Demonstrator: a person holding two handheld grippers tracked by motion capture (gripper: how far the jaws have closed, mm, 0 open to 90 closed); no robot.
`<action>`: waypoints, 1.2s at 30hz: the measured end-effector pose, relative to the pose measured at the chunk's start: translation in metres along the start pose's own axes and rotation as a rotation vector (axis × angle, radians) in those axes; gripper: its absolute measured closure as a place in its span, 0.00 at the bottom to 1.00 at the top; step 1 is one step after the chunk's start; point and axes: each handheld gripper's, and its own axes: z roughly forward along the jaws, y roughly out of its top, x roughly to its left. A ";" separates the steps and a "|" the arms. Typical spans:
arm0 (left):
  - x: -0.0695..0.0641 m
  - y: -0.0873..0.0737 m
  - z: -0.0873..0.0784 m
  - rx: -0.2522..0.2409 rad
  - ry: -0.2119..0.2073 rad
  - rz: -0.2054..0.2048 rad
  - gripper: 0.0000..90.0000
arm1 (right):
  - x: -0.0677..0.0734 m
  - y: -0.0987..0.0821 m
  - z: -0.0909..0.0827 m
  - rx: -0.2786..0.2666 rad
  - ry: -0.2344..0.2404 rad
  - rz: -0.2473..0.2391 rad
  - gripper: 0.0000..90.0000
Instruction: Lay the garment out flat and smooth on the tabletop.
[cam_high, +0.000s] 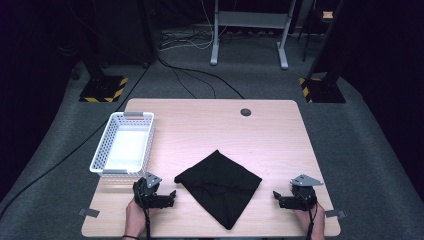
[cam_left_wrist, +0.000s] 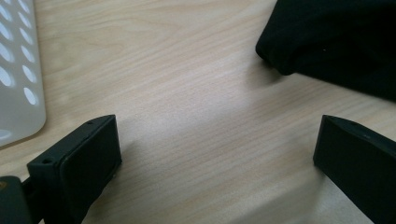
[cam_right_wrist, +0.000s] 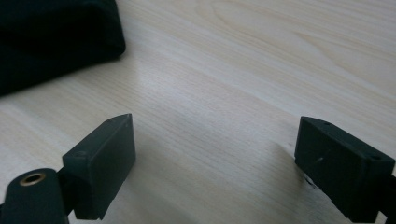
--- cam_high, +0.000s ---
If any grey metal desk frame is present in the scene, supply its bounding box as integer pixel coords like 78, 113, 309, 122
209, 0, 297, 70

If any right hand-held gripper cable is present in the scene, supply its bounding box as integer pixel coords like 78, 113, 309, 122
301, 191, 318, 240

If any hand-held gripper cable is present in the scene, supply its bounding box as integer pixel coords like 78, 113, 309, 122
136, 181, 152, 240
301, 191, 318, 240

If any grey tape tab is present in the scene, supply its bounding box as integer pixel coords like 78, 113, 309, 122
324, 209, 347, 219
78, 207, 101, 219

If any black stand with striped base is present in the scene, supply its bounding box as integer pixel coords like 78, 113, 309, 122
298, 0, 347, 104
78, 29, 129, 104

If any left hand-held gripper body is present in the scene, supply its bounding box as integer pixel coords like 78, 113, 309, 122
132, 171, 165, 210

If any bundle of cables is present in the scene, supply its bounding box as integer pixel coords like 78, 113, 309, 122
158, 29, 216, 53

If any long black floor cable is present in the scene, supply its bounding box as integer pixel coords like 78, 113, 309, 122
0, 64, 152, 214

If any black t-shirt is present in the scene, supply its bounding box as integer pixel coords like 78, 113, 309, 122
173, 149, 263, 231

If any left hand-held gripper cable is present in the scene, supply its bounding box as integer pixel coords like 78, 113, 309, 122
136, 181, 152, 240

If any white perforated plastic basket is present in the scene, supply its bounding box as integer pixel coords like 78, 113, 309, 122
89, 111, 156, 179

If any person's right hand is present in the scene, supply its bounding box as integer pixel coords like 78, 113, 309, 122
294, 203, 326, 240

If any person's left hand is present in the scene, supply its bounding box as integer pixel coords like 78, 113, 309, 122
123, 198, 158, 240

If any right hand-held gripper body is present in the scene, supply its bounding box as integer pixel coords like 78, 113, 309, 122
289, 173, 325, 212

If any dark cabinet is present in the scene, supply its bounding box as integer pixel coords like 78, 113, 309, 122
91, 0, 157, 67

